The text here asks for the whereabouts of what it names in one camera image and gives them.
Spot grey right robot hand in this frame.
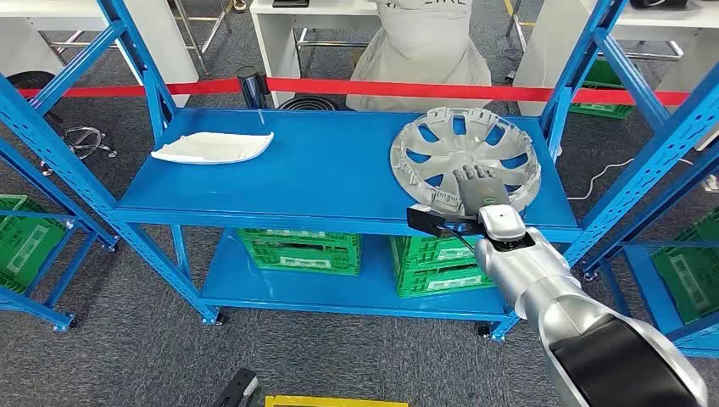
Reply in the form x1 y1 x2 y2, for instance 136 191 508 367
452 164 512 218

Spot silver plastic wheel cover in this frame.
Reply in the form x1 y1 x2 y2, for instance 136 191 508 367
388 106 543 217

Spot blue metal shelf rack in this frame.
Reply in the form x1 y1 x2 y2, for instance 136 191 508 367
0 137 119 333
581 142 719 360
0 0 719 343

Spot white plastic panel part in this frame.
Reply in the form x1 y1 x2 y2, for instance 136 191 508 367
150 131 276 165

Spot white desk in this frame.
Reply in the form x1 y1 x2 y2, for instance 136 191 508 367
0 0 234 108
249 0 383 108
512 0 719 153

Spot white cloth cover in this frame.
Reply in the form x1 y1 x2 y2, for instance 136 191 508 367
345 0 493 112

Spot black stanchion base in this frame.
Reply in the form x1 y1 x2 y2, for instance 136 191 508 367
277 94 340 112

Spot yellow floor tape square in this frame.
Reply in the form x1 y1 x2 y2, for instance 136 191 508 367
264 395 411 407

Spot black stool chrome base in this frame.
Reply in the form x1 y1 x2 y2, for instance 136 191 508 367
5 71 119 177

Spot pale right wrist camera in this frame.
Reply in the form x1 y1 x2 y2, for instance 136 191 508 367
478 204 529 243

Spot black right camera bracket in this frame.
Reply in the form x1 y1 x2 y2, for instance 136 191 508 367
405 206 484 254

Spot black camera bracket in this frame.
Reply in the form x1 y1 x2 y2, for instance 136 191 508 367
209 367 260 407
405 206 484 254

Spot white floor cable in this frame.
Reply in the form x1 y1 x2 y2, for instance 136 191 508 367
567 158 694 202

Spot black stanchion post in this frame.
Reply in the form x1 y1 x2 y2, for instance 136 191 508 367
236 65 271 110

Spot black left camera bracket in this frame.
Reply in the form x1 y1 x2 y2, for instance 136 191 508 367
209 367 260 407

